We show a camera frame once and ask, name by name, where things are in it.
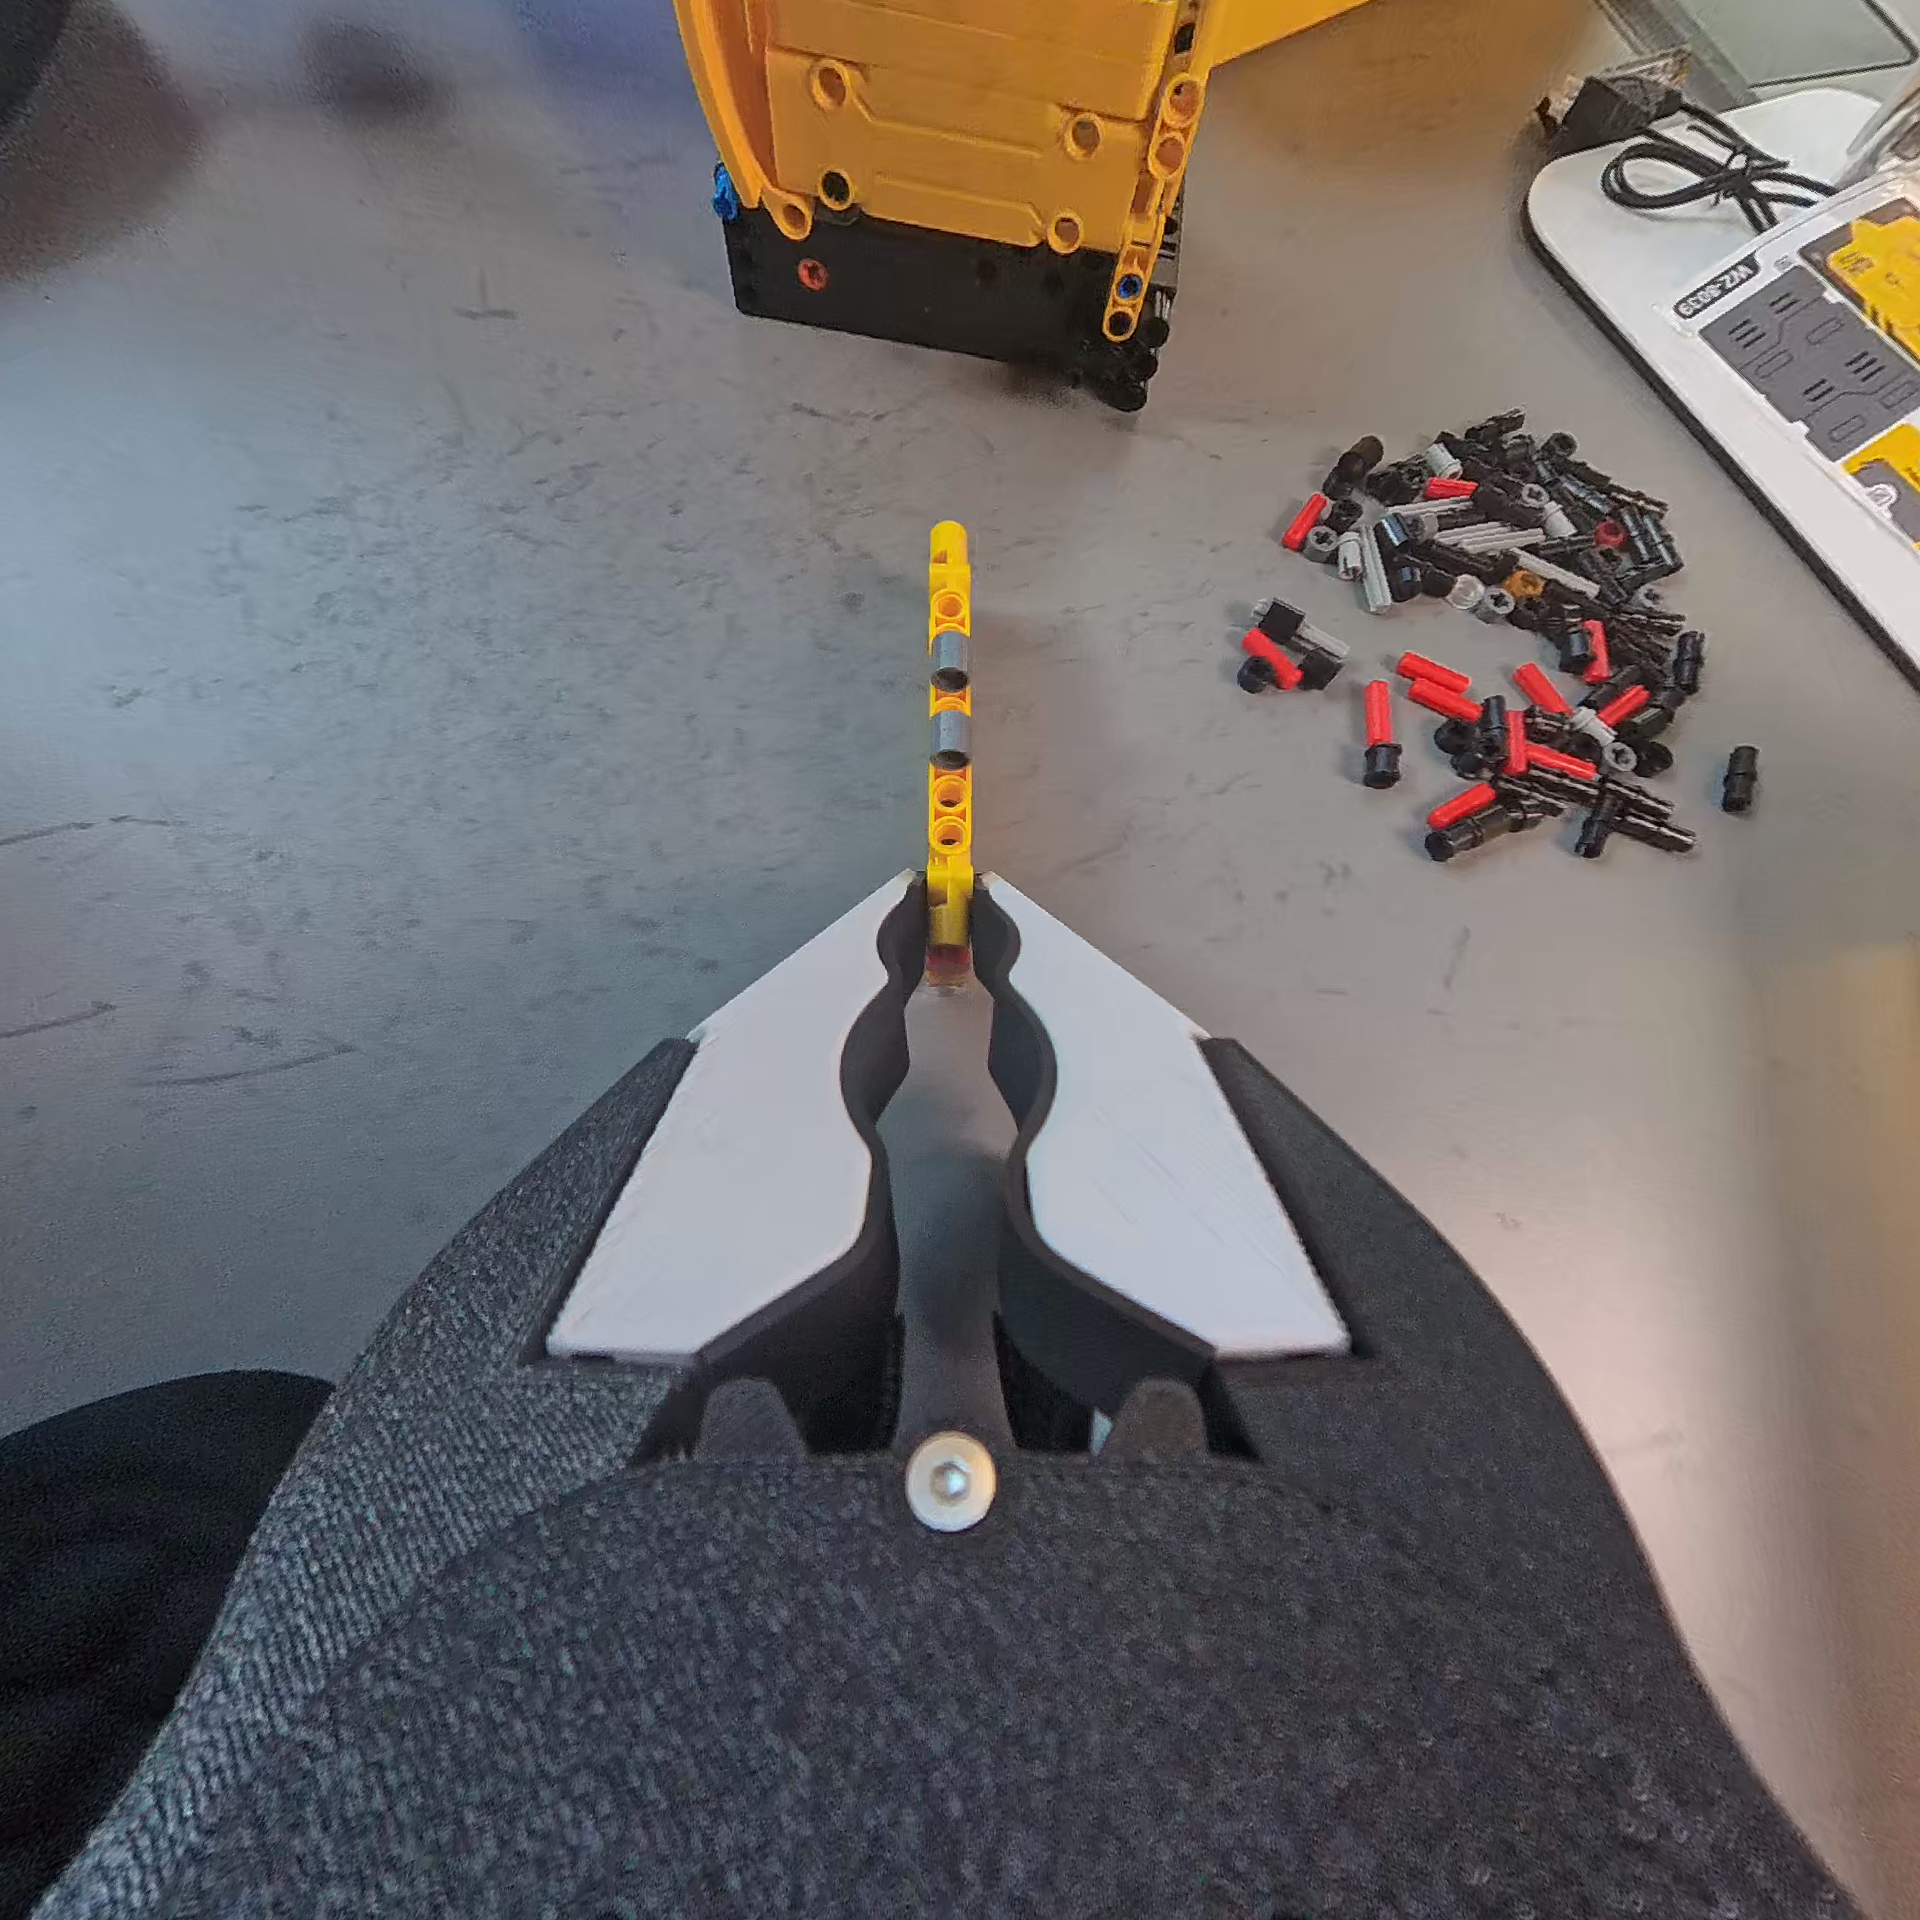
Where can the yellow lego vehicle model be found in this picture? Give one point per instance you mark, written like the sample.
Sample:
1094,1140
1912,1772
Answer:
931,137

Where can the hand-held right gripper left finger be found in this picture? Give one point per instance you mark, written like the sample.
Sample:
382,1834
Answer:
735,1185

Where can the pile of small lego pins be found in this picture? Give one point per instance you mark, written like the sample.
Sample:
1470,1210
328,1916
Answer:
1561,763

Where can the yellow lego beam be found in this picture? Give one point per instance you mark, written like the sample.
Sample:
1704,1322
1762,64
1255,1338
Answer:
951,896

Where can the white rounded board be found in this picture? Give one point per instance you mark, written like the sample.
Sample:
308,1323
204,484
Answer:
1636,300

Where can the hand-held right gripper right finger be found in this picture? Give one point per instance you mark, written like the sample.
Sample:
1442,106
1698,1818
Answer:
1170,1185

